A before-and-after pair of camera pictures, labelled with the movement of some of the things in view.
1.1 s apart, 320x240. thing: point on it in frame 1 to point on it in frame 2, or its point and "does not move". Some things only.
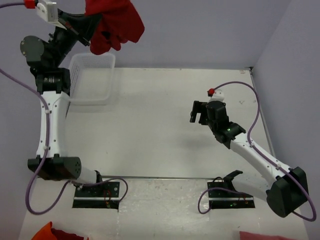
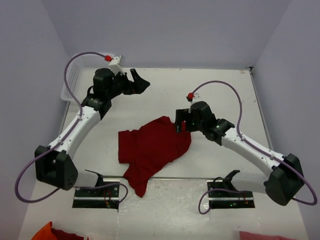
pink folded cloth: [246, 236] does not move
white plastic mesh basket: [91, 78] does not move
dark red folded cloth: [61, 235] does not move
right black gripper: [200, 107] to [184, 114]
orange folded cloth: [45, 233] does not move
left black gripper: [84, 25] to [137, 87]
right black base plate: [225, 199] does not move
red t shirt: [120, 22] to [149, 148]
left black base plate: [104, 195] does not move
